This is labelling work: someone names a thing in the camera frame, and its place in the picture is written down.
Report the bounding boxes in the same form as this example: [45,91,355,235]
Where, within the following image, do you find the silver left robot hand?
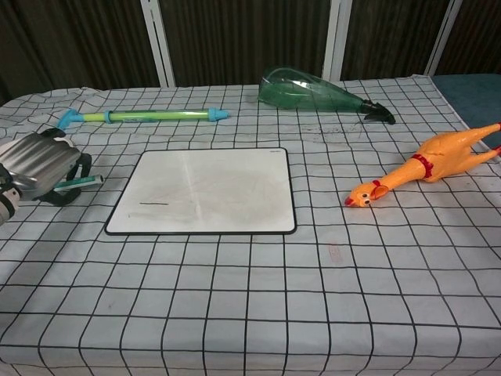
[0,127,92,208]

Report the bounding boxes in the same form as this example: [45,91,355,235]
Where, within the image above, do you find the green and blue water pump toy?
[56,107,230,128]

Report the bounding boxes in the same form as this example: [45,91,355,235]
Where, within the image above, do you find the white black-checked tablecloth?
[0,74,501,376]

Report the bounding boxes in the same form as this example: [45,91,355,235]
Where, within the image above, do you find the green transparent plastic scoop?
[257,67,396,125]

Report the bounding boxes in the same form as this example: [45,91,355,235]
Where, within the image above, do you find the orange rubber chicken toy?
[344,121,501,208]

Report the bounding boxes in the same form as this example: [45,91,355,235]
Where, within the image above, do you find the blue-grey upholstered furniture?
[431,73,501,128]

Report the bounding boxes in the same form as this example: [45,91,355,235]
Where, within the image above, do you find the white whiteboard with black frame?
[104,148,298,237]

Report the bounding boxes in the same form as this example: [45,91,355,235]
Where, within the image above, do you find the white metal frame post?
[322,0,353,82]
[140,0,177,89]
[424,0,463,77]

